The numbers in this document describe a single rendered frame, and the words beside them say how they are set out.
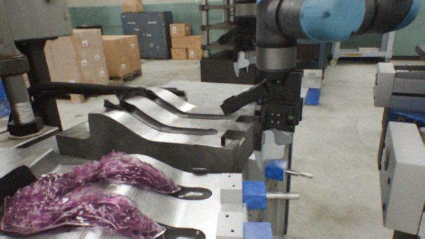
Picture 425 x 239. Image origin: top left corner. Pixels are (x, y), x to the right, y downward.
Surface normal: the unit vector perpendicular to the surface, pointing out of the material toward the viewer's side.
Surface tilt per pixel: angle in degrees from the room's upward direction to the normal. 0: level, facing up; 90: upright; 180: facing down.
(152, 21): 90
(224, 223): 0
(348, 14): 90
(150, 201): 29
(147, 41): 90
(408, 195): 90
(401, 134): 0
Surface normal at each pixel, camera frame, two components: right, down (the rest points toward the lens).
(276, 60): -0.20, 0.36
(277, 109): -0.45, 0.33
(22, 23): 0.92, 0.10
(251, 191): -0.04, -0.94
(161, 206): 0.40, -0.84
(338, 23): 0.41, 0.30
